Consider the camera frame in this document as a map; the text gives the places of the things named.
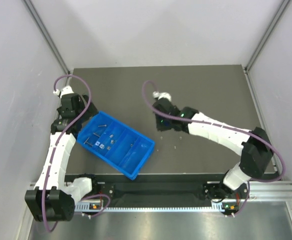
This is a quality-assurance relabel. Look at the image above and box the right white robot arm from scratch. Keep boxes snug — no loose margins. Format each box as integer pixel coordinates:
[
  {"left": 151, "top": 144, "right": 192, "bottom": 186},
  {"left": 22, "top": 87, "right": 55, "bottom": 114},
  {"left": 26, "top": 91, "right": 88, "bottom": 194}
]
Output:
[{"left": 152, "top": 91, "right": 274, "bottom": 198}]

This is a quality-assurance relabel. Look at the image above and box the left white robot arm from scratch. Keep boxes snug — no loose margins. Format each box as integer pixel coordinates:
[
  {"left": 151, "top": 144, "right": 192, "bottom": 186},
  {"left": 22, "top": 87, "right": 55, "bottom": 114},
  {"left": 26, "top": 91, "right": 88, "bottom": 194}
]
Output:
[{"left": 24, "top": 85, "right": 99, "bottom": 222}]

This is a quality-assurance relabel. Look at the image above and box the blue compartment bin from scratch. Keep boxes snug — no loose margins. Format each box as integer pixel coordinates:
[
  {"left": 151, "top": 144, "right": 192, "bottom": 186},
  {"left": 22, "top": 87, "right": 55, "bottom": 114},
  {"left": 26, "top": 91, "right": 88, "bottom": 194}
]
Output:
[{"left": 76, "top": 111, "right": 155, "bottom": 180}]

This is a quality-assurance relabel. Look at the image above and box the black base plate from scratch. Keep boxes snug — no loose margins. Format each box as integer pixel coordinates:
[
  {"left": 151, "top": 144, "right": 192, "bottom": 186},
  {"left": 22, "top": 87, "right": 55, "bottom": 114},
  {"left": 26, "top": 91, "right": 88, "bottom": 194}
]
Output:
[{"left": 93, "top": 181, "right": 227, "bottom": 200}]

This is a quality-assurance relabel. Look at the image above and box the slotted cable duct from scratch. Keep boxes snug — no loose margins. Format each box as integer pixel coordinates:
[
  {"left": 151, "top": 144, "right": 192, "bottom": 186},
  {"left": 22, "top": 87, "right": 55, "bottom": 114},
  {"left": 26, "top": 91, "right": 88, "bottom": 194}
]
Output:
[{"left": 73, "top": 199, "right": 239, "bottom": 213}]

